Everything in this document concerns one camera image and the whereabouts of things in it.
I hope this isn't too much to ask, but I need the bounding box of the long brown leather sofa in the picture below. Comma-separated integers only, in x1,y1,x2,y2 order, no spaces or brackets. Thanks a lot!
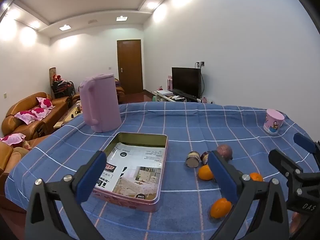
2,92,73,140

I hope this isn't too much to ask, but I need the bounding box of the person's right hand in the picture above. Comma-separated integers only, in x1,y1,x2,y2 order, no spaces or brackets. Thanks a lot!
289,213,307,236

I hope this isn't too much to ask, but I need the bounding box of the black television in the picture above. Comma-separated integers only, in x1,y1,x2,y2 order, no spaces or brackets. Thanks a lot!
171,67,202,98

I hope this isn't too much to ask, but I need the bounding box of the round purple sweet potato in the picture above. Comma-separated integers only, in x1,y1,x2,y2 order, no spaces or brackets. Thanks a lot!
216,144,233,160

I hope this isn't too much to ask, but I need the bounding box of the blue plaid tablecloth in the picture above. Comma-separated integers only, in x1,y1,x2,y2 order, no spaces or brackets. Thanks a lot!
4,101,320,240

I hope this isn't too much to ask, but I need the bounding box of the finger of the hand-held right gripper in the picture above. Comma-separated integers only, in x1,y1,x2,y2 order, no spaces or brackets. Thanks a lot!
268,149,305,194
293,132,320,173

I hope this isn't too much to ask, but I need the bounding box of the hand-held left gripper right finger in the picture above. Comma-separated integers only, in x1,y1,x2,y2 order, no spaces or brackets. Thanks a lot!
207,150,290,240

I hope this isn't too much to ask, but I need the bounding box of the black rack with clothes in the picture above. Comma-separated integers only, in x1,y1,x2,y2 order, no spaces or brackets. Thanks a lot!
51,74,75,99

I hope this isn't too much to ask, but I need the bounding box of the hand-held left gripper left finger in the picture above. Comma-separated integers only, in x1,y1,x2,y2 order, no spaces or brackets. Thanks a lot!
24,151,108,240

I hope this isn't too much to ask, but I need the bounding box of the brown leather armchair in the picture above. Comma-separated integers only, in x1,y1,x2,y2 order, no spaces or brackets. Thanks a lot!
0,135,50,210

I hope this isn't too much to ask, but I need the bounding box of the pink electric kettle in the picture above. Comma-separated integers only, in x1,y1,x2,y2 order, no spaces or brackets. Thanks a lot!
79,74,122,133

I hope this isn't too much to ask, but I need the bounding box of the wooden coffee table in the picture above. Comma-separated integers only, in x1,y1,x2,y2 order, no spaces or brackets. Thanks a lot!
53,100,84,130

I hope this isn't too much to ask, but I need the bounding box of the pink metal tin box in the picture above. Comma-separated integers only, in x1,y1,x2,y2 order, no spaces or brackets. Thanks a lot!
91,132,168,213

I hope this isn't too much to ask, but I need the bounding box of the pink cartoon cup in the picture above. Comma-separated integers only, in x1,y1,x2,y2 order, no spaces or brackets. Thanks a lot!
263,109,285,136

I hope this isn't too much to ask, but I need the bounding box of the pink floral pillow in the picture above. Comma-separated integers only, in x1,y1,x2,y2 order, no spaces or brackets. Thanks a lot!
30,107,50,119
0,133,27,146
36,97,54,110
14,110,37,125

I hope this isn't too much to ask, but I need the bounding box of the tv stand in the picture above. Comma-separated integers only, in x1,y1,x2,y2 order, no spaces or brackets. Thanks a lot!
153,90,200,103

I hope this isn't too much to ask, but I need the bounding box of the brown wooden door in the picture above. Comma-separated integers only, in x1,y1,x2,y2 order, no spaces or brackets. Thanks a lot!
117,39,144,95

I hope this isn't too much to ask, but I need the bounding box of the printed paper leaflet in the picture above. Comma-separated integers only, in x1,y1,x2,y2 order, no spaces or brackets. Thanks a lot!
94,142,166,200

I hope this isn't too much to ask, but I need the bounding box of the brown leather two-seat sofa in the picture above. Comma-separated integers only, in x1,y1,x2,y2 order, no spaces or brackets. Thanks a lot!
114,78,125,104

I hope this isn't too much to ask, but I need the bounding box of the black power cable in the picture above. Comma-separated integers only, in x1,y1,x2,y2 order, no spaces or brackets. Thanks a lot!
200,66,205,98

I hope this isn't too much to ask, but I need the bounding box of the upright decorated scroll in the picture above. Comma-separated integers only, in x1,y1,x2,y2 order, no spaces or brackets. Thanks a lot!
49,67,57,95

